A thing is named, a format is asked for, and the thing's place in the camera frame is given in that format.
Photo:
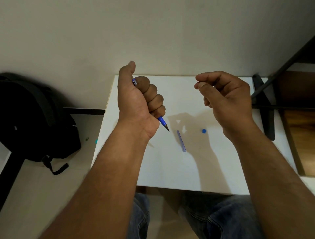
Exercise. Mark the person's left middle finger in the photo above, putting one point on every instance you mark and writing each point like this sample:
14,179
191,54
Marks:
150,91

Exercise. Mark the black backpack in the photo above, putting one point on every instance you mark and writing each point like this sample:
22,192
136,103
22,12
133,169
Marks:
34,118

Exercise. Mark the black table leg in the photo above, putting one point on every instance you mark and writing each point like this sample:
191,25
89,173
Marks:
9,179

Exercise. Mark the person's left thumb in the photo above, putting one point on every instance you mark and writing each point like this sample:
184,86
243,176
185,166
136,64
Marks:
127,73

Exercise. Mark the person's left forearm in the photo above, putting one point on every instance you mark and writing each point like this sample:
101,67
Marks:
103,182

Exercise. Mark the translucent blue lead tube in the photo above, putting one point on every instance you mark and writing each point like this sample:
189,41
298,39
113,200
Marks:
181,140

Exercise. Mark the blue mechanical pencil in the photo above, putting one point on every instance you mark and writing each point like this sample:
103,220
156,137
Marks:
163,122

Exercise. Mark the black metal frame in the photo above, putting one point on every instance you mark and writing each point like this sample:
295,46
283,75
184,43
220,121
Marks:
270,98

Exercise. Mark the person's right hand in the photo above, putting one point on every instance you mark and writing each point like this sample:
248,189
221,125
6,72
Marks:
228,103

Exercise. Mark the person's right thumb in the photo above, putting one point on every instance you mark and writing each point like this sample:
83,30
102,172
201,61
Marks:
205,92

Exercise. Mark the person's blue jeans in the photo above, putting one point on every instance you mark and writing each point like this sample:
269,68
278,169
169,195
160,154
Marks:
196,216

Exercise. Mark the person's left little finger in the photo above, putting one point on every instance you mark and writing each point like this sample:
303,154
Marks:
159,111

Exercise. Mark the person's left hand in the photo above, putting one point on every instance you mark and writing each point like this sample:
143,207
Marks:
133,103

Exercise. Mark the person's right forearm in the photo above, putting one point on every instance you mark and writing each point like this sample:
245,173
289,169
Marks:
273,182

